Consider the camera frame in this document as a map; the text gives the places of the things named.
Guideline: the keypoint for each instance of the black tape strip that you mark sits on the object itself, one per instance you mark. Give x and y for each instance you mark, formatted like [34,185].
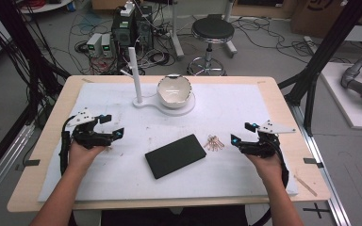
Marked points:
[312,161]
[31,163]

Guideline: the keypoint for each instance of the black tape cross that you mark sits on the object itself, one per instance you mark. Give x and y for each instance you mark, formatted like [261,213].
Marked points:
[317,210]

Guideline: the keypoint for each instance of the white table leg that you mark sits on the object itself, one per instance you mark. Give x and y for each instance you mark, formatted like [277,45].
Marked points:
[230,37]
[176,34]

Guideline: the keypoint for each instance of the white stand with pole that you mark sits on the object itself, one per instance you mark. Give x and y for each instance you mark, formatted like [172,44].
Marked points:
[135,78]

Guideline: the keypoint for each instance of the aluminium rail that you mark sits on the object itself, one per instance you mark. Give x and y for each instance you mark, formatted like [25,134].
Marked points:
[3,166]
[323,169]

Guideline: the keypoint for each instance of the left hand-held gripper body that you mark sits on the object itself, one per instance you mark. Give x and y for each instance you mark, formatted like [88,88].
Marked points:
[89,136]

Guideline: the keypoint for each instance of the person's right hand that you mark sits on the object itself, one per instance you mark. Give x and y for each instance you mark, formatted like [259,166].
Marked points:
[267,168]

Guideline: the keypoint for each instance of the black metal frame post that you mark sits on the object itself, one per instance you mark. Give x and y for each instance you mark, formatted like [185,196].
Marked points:
[22,47]
[326,47]

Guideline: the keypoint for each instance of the person's dark clothing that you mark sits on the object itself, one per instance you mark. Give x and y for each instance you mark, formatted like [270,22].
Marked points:
[176,216]

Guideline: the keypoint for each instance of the black computer tower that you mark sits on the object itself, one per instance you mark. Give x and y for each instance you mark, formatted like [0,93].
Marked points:
[128,31]

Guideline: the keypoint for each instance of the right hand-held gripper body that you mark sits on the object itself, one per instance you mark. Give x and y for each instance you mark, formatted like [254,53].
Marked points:
[264,146]

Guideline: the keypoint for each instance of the white platform board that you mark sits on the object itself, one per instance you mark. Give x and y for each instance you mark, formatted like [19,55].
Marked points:
[342,103]

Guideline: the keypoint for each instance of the white bowl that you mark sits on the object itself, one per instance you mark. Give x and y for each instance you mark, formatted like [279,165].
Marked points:
[173,91]

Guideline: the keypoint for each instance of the cardboard box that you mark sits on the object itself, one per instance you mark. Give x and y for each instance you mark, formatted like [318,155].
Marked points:
[326,15]

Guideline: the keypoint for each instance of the black round stool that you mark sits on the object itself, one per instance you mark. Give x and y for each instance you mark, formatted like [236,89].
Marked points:
[213,29]

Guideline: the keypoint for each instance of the grey power supply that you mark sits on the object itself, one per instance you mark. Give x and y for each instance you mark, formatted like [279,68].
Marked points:
[93,44]
[106,45]

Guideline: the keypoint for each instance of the person's left hand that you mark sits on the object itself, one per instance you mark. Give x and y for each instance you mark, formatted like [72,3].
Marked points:
[81,157]

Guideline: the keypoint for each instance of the thin wooden stick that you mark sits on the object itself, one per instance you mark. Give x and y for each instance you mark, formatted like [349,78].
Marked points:
[305,185]

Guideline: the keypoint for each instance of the white foam mat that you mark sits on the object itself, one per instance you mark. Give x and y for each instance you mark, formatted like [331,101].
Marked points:
[217,109]

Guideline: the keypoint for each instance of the white power strip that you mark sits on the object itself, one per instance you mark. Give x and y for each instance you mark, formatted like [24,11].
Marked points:
[127,8]

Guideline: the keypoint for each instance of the black rectangular block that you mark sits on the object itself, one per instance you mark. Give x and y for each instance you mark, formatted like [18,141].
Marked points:
[176,156]

